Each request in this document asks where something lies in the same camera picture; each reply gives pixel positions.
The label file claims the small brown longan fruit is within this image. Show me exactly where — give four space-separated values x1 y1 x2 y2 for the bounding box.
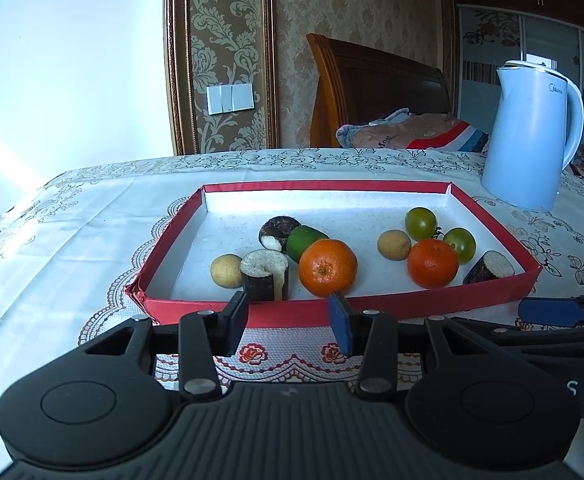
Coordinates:
209 254 243 288

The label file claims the large orange tangerine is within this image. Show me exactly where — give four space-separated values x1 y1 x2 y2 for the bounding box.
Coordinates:
298 238 358 298

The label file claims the small orange tangerine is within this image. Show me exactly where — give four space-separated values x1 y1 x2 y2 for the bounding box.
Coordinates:
407 238 459 288

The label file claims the green tomato with stem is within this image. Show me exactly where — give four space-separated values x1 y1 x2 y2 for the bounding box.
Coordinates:
405 207 441 242

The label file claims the green cucumber chunk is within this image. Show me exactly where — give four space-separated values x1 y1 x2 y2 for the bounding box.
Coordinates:
286 226 328 263

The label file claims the short dark sugarcane piece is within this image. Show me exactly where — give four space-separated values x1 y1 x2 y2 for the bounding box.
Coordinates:
258 216 301 252

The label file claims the floral embroidered tablecloth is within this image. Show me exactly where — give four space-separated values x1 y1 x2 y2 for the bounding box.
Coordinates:
0 146 584 480

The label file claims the light blue electric kettle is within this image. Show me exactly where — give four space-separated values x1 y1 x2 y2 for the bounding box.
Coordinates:
482 60 584 210

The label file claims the pink patterned pillow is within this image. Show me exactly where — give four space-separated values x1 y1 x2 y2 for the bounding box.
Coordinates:
335 108 489 153

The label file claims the brown wooden headboard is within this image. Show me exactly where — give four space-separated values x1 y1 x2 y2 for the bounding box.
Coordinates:
307 34 452 148

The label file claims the wardrobe sliding door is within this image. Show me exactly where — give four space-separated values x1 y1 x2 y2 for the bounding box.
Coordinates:
459 6 584 162

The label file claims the white wall switch panel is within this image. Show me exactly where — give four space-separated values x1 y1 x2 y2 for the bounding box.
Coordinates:
206 84 255 115

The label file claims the brown wooden wall trim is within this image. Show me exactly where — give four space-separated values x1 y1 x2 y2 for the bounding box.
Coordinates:
164 0 281 155

